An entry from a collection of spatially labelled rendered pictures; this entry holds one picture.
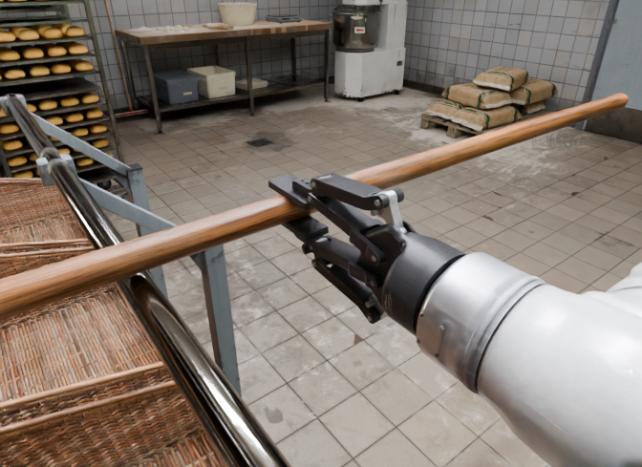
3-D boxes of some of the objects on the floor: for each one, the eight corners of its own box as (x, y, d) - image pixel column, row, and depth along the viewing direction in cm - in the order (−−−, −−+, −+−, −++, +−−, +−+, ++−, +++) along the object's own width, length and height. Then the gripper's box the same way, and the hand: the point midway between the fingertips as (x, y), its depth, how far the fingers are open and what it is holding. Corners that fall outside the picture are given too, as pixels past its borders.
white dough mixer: (351, 105, 553) (354, -18, 489) (321, 96, 594) (321, -19, 530) (404, 95, 601) (415, -19, 537) (374, 87, 642) (379, -20, 578)
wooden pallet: (484, 148, 419) (487, 133, 412) (419, 127, 475) (420, 114, 468) (554, 125, 482) (558, 112, 475) (489, 109, 538) (491, 96, 531)
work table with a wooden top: (157, 135, 454) (139, 37, 411) (132, 116, 510) (114, 29, 466) (331, 101, 570) (332, 23, 526) (295, 90, 626) (293, 17, 582)
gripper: (428, 222, 29) (245, 133, 46) (406, 396, 37) (255, 265, 54) (497, 193, 33) (306, 119, 50) (463, 355, 41) (308, 245, 58)
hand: (297, 206), depth 49 cm, fingers closed on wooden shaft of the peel, 3 cm apart
